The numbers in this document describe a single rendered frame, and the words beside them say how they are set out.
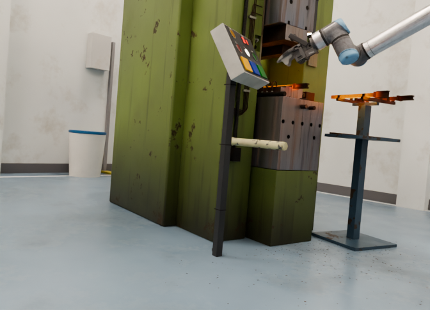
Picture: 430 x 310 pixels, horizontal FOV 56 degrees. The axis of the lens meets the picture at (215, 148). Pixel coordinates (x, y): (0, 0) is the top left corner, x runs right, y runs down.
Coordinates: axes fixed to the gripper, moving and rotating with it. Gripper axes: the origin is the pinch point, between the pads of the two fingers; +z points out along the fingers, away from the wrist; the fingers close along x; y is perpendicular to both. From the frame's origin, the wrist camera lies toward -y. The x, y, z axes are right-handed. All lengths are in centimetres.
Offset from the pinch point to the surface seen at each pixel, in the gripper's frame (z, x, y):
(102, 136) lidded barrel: 278, 176, -97
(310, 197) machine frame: 32, 60, 71
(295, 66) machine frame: 7, 76, -17
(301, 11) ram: -16, 47, -37
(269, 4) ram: -2, 35, -48
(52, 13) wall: 260, 143, -258
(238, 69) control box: 13.1, -27.0, 3.7
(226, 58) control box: 16.5, -27.0, -4.4
